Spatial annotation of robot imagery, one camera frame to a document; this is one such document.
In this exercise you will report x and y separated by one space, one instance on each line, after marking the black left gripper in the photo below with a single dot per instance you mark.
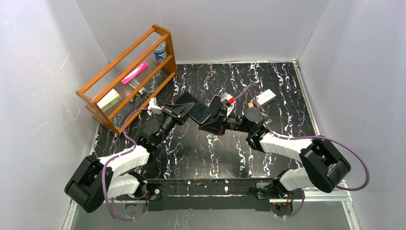
177 113

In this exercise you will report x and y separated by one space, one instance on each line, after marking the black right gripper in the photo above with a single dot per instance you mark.
218 120

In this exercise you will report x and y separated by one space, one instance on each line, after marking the black phone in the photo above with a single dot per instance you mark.
199 112

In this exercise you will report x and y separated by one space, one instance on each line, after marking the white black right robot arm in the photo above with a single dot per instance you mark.
323 166

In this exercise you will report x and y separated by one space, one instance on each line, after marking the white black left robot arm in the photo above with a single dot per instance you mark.
101 180

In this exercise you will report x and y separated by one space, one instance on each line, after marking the phone in pink case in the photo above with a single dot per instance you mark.
215 106

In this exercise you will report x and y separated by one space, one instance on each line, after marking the small item on lower shelf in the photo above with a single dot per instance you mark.
142 91

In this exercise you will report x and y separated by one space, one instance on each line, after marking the pink flat box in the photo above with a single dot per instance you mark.
136 71

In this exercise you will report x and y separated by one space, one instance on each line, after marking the white red box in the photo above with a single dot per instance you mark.
265 97

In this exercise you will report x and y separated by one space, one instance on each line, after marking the white blue round jar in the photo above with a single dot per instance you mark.
160 52

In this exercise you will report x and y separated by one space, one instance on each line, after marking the orange wooden shelf rack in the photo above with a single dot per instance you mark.
131 80

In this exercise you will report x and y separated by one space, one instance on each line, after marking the cream green box on shelf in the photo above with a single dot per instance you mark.
109 100

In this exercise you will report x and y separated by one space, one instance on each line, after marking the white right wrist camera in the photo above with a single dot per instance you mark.
228 102

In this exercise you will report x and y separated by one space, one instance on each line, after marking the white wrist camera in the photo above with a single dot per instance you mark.
228 102
153 106

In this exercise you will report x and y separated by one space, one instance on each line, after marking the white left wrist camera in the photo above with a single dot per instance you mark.
153 106

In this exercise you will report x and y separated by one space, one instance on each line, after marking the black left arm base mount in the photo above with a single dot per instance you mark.
154 191

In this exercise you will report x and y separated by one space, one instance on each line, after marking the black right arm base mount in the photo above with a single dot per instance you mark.
263 191

